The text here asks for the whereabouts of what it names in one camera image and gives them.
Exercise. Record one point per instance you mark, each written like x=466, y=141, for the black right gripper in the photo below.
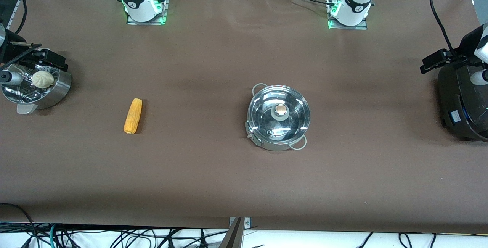
x=27, y=58

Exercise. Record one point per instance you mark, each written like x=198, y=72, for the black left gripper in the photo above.
x=454, y=58

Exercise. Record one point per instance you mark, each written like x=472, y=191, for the yellow corn cob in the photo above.
x=133, y=116

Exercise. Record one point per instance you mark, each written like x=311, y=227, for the glass pot lid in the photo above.
x=263, y=107

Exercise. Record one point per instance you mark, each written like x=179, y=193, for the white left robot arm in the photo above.
x=354, y=7

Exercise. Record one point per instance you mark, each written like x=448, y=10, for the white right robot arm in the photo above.
x=139, y=4

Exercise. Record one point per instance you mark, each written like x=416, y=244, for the steel steamer pot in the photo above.
x=57, y=91

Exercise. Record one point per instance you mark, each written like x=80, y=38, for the stainless steel pot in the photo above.
x=276, y=147

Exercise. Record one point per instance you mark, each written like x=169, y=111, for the white steamed bun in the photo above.
x=42, y=79

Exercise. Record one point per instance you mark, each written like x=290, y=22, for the black rice cooker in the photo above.
x=461, y=103

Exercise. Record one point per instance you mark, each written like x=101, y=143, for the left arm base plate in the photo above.
x=364, y=26

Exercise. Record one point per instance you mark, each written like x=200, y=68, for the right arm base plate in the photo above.
x=164, y=15

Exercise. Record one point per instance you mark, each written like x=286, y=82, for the metal table edge bracket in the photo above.
x=248, y=223

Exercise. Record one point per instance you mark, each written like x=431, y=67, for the dark camera pole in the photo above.
x=233, y=236

